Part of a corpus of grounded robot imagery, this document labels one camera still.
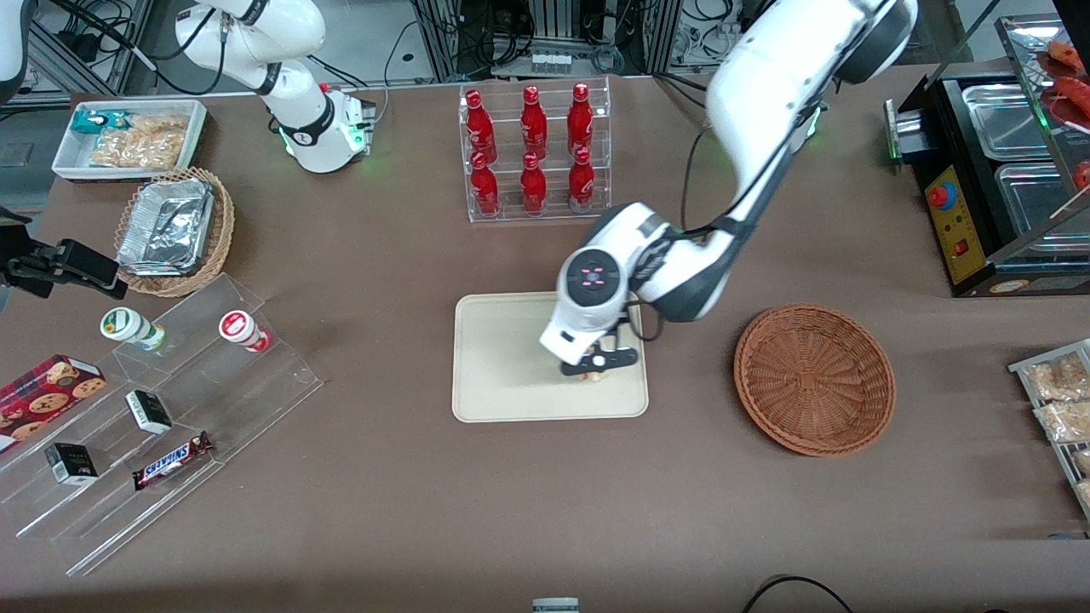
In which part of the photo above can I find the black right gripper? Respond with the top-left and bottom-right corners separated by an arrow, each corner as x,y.
0,240 -> 121,300

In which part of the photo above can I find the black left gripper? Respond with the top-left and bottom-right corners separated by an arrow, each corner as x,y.
559,342 -> 639,377

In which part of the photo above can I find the beige rectangular tray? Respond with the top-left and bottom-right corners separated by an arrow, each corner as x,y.
451,289 -> 651,424

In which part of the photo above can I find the tan wicker basket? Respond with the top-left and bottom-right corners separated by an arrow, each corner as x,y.
112,166 -> 237,299

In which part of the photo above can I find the brown wicker basket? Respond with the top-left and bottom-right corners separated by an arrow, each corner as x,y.
733,303 -> 898,459

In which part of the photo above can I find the grey pastry tray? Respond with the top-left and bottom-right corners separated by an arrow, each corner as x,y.
1008,338 -> 1090,521

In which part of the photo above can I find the green lid yogurt cup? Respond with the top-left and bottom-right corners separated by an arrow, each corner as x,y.
100,306 -> 168,352

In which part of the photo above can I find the stack of foil containers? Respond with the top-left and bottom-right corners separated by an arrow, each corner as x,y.
117,176 -> 216,278

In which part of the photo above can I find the white snack bin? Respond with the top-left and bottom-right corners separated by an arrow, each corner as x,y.
52,99 -> 209,183

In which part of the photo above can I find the clear bag of crackers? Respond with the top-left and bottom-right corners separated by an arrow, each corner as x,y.
89,114 -> 191,169

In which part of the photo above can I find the red cookie box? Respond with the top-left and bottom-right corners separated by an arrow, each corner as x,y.
0,353 -> 108,453

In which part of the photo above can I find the teal snack packet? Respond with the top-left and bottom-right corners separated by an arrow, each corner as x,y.
70,110 -> 134,136

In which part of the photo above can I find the small black white box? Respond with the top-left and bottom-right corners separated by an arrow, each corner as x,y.
43,442 -> 100,487
124,389 -> 175,436

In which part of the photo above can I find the red lid yogurt cup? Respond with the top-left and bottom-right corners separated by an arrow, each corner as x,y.
218,309 -> 273,354

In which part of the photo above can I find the clear acrylic bottle rack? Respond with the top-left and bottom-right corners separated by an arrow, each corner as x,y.
459,76 -> 613,225

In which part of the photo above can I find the red soda bottle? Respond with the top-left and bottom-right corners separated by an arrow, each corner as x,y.
567,146 -> 597,215
470,152 -> 502,218
520,85 -> 549,162
465,89 -> 499,165
519,152 -> 548,216
567,83 -> 595,159

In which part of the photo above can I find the Snickers chocolate bar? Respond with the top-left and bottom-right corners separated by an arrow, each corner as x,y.
131,431 -> 215,492

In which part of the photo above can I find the clear acrylic step stand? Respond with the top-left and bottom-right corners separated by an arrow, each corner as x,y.
110,272 -> 326,467
0,381 -> 219,579

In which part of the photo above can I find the black hot dog roller machine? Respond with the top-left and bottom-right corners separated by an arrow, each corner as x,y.
883,12 -> 1090,300

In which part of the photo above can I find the steel pan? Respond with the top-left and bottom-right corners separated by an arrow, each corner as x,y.
961,82 -> 1053,161
994,161 -> 1090,237

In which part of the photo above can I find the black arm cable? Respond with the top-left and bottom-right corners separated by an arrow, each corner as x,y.
679,126 -> 735,238

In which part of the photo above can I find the black floor cable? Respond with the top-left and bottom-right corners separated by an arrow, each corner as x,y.
740,575 -> 855,613

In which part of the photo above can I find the aluminium frame rack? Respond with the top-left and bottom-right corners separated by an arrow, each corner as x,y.
407,0 -> 686,83

